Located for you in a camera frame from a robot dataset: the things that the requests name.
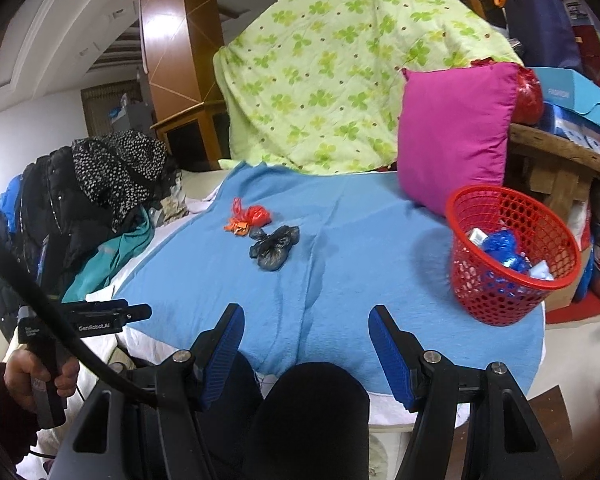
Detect blue plastic bag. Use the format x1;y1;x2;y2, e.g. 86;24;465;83
481;230;531;273

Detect magenta pillow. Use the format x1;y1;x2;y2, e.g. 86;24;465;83
396;62;523;218

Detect light blue blanket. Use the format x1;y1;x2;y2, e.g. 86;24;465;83
112;160;546;406

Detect red floor mat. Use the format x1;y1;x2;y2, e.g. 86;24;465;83
545;305;600;328

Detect grey storage cabinet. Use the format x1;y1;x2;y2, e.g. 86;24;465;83
107;92;153;131

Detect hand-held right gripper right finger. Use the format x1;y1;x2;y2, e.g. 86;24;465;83
367;305;563;480

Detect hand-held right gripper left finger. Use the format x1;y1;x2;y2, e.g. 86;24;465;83
47;302;246;480

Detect orange-red plastic bag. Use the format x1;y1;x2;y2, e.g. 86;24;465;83
227;197;272;231

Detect teal garment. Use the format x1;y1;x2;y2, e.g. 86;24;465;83
61;205;155;303

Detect large red plastic bag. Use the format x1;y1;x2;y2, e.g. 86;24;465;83
470;58;543;126

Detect red plastic mesh basket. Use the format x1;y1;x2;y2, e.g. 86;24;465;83
446;186;582;327

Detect person's legs black trousers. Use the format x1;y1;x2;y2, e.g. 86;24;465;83
200;355;371;480

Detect blue white printed box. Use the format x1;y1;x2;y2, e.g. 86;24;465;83
537;102;600;153

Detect black white dotted garment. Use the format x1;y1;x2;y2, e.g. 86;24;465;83
71;129;167;233

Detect black plastic bag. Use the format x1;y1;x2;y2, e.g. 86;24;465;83
248;226;301;272

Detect beige patterned cloth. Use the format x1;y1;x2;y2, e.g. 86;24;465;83
160;195;188;223

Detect light blue flat box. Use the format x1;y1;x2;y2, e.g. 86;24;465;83
525;66;600;131

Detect green clover print quilt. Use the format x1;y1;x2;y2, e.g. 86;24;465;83
215;0;526;177

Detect person's left hand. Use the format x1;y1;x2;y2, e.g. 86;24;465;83
2;347;81;413

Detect red gift box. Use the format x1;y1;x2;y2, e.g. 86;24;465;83
572;25;600;91

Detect navy tote bag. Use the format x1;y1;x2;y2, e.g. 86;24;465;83
492;0;583;73

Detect blue jacket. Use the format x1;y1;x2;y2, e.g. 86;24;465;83
0;175;23;233

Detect black puffer jacket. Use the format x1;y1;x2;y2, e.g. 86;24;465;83
0;152;116;311

